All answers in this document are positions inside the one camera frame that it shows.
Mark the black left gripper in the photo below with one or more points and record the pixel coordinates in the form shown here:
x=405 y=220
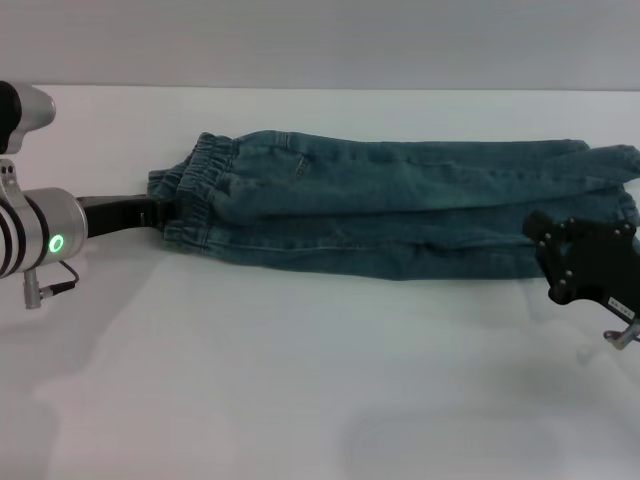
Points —
x=120 y=212

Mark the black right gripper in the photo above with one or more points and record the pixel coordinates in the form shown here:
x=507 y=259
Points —
x=590 y=260

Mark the blue denim shorts basketball print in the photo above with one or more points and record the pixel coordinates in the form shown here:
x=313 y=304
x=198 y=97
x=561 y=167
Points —
x=375 y=215

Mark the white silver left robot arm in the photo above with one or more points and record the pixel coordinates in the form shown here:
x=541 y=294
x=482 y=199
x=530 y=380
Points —
x=35 y=230

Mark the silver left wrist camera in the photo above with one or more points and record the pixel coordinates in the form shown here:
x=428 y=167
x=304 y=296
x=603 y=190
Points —
x=30 y=110

